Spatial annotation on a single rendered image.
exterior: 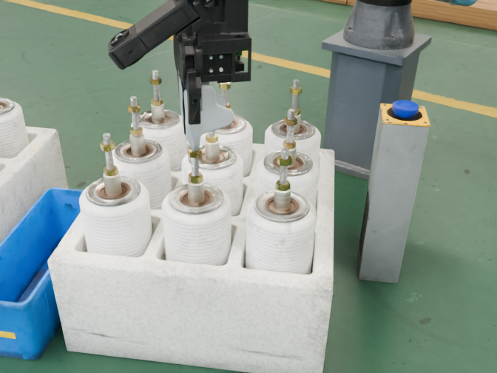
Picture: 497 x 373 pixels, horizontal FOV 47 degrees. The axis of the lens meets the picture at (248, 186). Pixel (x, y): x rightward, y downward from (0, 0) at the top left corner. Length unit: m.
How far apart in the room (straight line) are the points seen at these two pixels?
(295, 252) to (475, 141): 0.93
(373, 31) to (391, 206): 0.43
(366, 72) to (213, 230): 0.62
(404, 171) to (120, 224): 0.44
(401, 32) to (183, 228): 0.69
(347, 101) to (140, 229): 0.65
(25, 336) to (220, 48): 0.51
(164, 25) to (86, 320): 0.45
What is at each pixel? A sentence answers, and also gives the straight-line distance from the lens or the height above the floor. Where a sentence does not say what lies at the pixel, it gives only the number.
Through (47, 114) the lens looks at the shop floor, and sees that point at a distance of 1.70.
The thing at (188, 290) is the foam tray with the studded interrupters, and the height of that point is 0.15.
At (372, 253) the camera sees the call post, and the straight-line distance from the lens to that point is 1.02.
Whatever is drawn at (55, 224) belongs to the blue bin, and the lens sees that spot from 1.13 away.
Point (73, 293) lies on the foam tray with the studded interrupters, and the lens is 0.85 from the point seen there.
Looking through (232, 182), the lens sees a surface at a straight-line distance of 0.87.
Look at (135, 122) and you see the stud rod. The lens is 0.88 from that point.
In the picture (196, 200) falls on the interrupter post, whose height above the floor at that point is 0.26.
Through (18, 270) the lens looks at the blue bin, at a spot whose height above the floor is 0.05.
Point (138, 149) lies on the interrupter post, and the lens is 0.90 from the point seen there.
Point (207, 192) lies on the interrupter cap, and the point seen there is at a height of 0.25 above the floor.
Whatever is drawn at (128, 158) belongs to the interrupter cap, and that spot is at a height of 0.25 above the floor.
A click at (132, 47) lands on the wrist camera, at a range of 0.67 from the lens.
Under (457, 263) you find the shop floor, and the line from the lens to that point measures 1.15.
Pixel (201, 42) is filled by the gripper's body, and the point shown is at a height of 0.48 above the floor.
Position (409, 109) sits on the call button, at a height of 0.33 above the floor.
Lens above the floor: 0.68
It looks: 32 degrees down
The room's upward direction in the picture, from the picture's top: 1 degrees clockwise
